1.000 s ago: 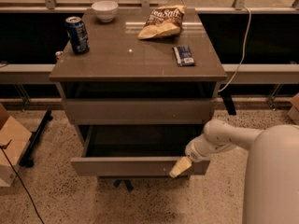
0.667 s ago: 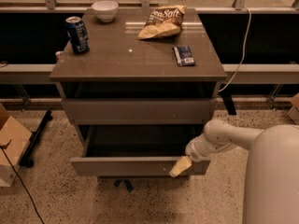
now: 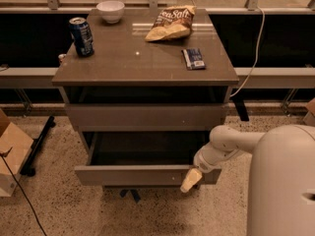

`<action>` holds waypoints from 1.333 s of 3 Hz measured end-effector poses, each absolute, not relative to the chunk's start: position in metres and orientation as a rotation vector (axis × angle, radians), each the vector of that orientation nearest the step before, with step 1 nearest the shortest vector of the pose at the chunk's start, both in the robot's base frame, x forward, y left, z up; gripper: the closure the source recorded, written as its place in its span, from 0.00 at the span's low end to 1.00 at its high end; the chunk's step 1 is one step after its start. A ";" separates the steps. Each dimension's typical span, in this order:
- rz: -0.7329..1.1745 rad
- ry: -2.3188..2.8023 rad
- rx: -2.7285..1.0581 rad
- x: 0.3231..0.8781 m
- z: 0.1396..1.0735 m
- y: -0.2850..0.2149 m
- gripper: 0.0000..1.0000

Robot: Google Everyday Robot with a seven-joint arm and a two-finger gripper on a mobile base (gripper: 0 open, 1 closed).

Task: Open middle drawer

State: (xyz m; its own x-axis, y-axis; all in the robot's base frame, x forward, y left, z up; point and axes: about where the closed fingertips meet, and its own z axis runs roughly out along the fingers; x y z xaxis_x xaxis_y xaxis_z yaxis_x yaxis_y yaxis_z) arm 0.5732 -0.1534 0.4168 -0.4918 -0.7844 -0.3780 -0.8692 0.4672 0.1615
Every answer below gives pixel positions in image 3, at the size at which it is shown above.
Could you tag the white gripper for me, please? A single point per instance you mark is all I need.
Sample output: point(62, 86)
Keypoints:
point(204, 161)

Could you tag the small blue snack packet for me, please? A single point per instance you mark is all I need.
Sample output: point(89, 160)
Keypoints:
point(193, 59)

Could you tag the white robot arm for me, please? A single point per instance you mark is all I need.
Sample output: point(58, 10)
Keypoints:
point(281, 186)

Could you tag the grey top drawer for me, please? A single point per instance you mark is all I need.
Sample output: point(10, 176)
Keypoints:
point(138, 117)

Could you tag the cardboard box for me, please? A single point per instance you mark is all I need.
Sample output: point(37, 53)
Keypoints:
point(16, 144)
point(309, 118)

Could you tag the black stand leg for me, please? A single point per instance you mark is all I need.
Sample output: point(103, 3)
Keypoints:
point(28, 169)

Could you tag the grey drawer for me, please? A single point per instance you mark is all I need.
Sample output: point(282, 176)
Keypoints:
point(139, 159)
point(138, 117)

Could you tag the grey drawer cabinet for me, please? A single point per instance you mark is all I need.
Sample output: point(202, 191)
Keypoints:
point(125, 69)

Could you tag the white ceramic bowl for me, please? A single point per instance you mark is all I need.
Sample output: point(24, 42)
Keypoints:
point(111, 11)

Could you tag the sea salt chips bag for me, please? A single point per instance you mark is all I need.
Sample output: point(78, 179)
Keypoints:
point(172, 23)

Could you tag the blue soda can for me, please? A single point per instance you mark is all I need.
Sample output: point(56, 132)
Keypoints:
point(82, 36)

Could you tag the cardboard box at right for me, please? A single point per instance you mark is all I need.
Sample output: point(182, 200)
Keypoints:
point(309, 118)

